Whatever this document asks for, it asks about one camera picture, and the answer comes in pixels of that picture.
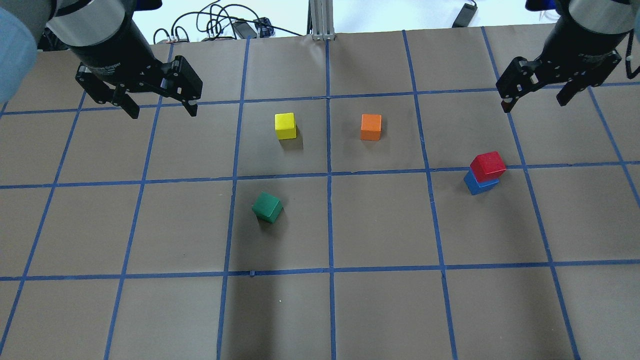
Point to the yellow wooden block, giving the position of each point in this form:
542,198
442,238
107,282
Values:
285,126

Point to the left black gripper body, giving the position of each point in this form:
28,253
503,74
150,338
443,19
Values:
111,54

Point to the orange wooden block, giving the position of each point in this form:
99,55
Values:
371,127

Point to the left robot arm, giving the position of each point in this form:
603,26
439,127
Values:
74,22

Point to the red wooden block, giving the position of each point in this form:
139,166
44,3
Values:
487,167

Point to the aluminium frame post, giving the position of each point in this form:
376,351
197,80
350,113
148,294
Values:
321,20

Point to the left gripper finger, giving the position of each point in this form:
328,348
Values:
180,82
123,100

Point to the black power adapter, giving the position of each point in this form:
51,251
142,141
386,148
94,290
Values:
465,15

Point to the blue wooden block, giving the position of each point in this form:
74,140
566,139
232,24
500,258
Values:
476,187

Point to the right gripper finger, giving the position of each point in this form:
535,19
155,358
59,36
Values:
572,88
519,79

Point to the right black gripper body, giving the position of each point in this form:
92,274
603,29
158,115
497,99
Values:
581,49

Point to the green wooden block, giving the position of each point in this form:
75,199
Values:
267,207

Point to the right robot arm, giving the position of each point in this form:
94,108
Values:
604,16

